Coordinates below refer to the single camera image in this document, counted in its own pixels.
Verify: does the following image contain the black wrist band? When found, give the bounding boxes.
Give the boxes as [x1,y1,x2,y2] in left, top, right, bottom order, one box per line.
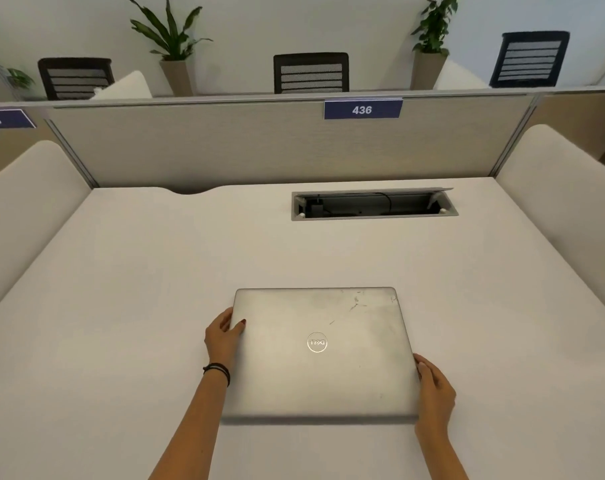
[202,363,231,388]

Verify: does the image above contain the broad-leaf potted plant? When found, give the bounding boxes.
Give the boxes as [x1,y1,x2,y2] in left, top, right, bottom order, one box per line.
[124,0,214,97]

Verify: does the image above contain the grey desk cable box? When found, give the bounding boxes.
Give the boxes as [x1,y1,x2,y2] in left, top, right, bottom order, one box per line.
[290,187,459,222]

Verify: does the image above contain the small green plant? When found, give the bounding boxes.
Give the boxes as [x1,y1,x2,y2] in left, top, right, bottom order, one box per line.
[5,67,36,92]

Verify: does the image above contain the person's right hand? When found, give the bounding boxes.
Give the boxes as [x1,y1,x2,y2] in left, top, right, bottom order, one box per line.
[413,353,457,436]

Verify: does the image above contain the white rounded side divider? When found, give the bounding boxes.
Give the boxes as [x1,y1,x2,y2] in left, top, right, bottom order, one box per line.
[433,59,492,91]
[89,70,154,101]
[0,140,92,323]
[496,124,605,325]

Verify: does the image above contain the black mesh office chair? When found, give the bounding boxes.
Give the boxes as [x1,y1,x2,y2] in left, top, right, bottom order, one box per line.
[273,52,350,94]
[37,57,115,101]

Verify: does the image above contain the beige desk partition panel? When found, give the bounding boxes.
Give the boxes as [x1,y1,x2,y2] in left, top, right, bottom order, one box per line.
[45,91,539,194]

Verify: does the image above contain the person's left hand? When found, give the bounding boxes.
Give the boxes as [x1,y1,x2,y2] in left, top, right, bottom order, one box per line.
[204,308,247,369]

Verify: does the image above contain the person's left forearm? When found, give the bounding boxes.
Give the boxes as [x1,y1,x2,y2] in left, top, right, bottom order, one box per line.
[148,367,231,480]

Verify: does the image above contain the small-leaf potted plant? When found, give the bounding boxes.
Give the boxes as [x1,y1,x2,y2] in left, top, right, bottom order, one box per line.
[410,0,464,91]

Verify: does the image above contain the silver laptop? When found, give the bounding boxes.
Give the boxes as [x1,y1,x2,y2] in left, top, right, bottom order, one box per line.
[221,287,422,425]

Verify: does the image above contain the blue number label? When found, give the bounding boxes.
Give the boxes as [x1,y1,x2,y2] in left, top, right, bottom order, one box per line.
[0,109,37,130]
[324,99,403,120]

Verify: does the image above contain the person's right forearm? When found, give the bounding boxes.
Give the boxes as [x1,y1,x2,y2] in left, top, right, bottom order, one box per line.
[414,428,469,480]

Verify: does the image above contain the black cable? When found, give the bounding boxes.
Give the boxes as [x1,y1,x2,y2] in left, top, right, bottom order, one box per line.
[316,192,398,216]

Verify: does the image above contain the dark blue mesh office chair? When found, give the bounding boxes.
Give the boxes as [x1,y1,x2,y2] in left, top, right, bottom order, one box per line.
[489,31,571,89]

